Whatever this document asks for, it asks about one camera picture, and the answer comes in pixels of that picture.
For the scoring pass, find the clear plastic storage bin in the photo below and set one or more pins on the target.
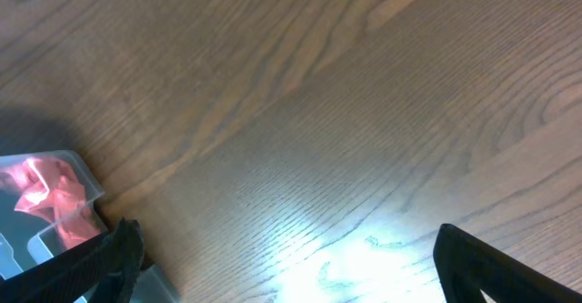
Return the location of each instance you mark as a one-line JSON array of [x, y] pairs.
[[28, 241]]

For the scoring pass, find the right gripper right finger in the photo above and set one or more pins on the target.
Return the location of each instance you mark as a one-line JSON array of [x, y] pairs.
[[470, 270]]

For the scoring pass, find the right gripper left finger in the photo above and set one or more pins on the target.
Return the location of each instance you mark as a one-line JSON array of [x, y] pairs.
[[108, 265]]

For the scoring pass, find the pink garment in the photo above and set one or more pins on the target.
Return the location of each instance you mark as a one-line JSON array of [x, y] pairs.
[[49, 188]]

